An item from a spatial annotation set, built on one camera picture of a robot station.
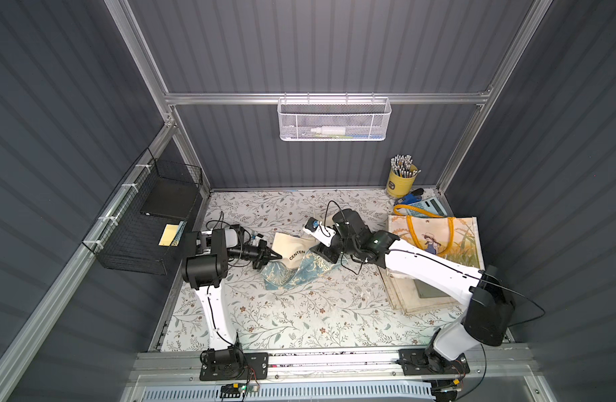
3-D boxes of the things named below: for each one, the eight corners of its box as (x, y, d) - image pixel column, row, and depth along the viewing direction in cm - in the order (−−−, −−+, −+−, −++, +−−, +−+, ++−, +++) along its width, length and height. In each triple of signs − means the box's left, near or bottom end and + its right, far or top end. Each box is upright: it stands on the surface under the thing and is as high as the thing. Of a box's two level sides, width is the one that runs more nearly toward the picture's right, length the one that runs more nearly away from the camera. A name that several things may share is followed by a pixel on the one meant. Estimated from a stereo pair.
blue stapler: (403, 209, 114) (405, 202, 111) (396, 203, 117) (399, 196, 113) (423, 198, 118) (426, 192, 115) (416, 193, 121) (419, 186, 117)
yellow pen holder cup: (386, 202, 117) (396, 172, 103) (381, 184, 125) (390, 154, 111) (408, 202, 117) (421, 172, 103) (402, 184, 125) (413, 154, 111)
